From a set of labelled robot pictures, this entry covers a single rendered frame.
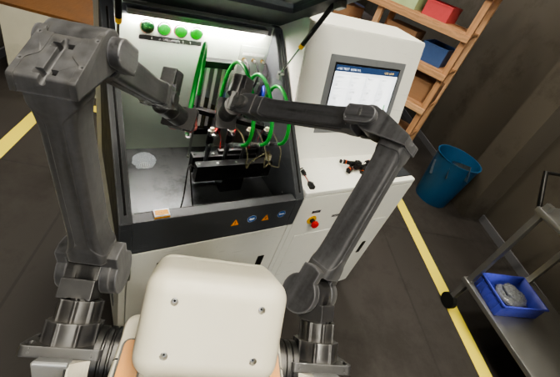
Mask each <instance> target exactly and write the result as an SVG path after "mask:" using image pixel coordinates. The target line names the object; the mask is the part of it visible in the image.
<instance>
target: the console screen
mask: <svg viewBox="0 0 560 377"><path fill-rule="evenodd" d="M405 67H406V64H404V63H393V62H387V61H381V60H375V59H369V58H358V57H352V56H346V55H340V54H334V53H332V56H331V60H330V63H329V67H328V71H327V77H326V81H325V85H324V89H323V92H322V99H321V102H320V104H326V105H334V106H347V105H348V104H349V103H359V104H368V105H369V104H374V105H377V106H378V107H380V109H381V110H384V111H385V112H386V113H387V114H388V115H389V116H390V113H391V111H392V108H393V104H394V101H395V98H396V95H397V92H398V88H399V85H400V82H401V80H402V77H403V73H404V70H405ZM314 133H338V132H333V131H328V130H323V129H317V128H315V129H314Z"/></svg>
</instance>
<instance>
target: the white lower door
mask: <svg viewBox="0 0 560 377"><path fill-rule="evenodd" d="M286 227H287V225H284V226H280V227H276V228H270V229H263V230H258V231H253V232H249V233H244V234H236V235H231V236H227V237H222V238H217V239H209V240H205V241H200V242H196V243H191V244H183V245H178V246H173V247H169V248H165V249H156V250H152V251H147V252H142V253H138V254H132V266H131V270H130V274H129V276H128V279H127V282H126V293H125V315H124V325H125V324H126V322H127V321H128V319H130V318H131V317H132V316H134V315H136V314H141V309H142V306H143V298H144V294H145V290H146V286H147V283H148V280H149V278H150V276H151V274H152V273H153V270H154V269H155V267H156V265H157V264H158V263H159V261H160V260H161V259H162V258H163V257H165V256H167V255H169V254H180V255H187V256H193V257H199V258H206V259H218V260H225V261H232V262H238V263H245V264H257V265H262V266H263V267H265V268H266V269H268V265H269V264H270V262H271V260H272V258H273V255H274V253H275V251H276V249H277V246H278V244H279V242H280V239H281V237H282V236H283V233H284V230H285V228H286Z"/></svg>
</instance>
